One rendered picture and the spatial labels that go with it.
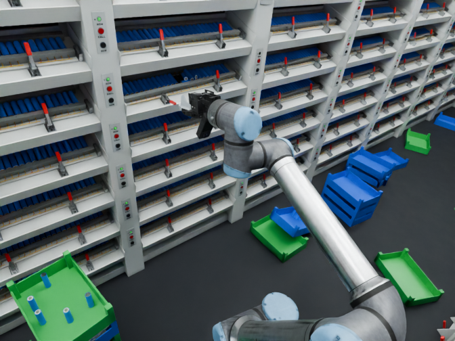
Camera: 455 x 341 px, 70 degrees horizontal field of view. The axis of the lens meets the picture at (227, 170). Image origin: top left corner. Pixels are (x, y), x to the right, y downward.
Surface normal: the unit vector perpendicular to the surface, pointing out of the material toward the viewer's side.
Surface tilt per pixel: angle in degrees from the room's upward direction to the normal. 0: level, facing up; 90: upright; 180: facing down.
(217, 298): 0
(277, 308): 9
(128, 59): 19
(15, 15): 109
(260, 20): 90
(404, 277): 0
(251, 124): 74
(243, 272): 0
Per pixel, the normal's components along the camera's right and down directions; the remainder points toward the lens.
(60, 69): 0.27, -0.59
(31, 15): 0.55, 0.74
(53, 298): 0.07, -0.80
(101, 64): 0.61, 0.50
